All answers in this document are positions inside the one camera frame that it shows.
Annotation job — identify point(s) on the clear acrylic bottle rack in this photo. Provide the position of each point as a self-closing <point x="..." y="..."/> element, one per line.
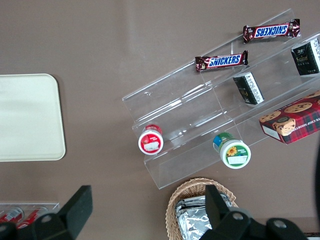
<point x="50" y="206"/>

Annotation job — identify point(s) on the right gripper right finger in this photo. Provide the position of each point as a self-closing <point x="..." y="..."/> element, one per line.
<point x="217" y="207"/>

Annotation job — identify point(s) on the green lidded yogurt cup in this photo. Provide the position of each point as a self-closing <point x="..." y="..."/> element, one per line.
<point x="235" y="155"/>

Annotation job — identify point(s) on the red lidded yogurt cup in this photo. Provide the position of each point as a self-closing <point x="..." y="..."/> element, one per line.
<point x="150" y="143"/>

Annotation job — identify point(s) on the clear acrylic stepped shelf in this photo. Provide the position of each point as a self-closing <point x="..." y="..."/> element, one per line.
<point x="190" y="107"/>

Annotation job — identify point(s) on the red tartan cookie box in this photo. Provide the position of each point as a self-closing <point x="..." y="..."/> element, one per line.
<point x="295" y="120"/>

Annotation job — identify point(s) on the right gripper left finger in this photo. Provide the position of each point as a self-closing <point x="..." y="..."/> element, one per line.
<point x="75" y="210"/>

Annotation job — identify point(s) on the brown Snickers bar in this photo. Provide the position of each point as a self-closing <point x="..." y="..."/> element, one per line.
<point x="222" y="61"/>
<point x="271" y="31"/>

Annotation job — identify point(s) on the light tan wicker basket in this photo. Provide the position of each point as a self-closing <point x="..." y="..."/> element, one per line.
<point x="185" y="188"/>

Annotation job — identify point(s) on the beige rectangular serving tray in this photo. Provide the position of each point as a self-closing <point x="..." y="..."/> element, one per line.
<point x="30" y="117"/>

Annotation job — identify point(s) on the small black tea box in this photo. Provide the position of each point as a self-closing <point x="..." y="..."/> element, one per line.
<point x="248" y="88"/>
<point x="306" y="57"/>

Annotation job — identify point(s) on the silver foil packet stack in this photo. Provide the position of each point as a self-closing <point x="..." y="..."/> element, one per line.
<point x="192" y="220"/>

